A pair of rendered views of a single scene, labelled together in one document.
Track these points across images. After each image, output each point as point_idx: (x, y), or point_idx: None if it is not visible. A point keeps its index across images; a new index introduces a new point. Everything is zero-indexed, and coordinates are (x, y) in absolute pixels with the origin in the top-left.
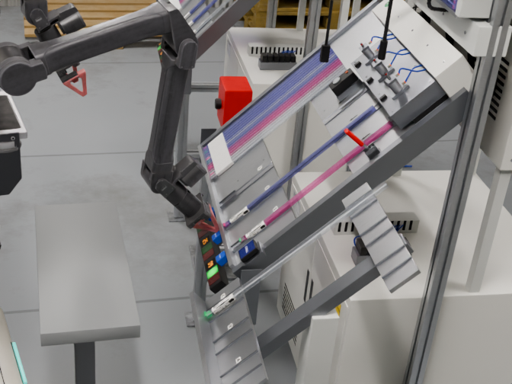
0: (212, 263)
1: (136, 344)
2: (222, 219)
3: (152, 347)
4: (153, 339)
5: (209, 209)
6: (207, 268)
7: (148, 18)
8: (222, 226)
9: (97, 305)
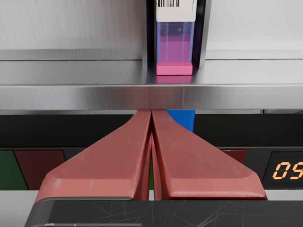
0: (294, 164)
1: (22, 215)
2: (97, 73)
3: (30, 196)
4: (17, 192)
5: (250, 207)
6: (296, 183)
7: None
8: (219, 87)
9: None
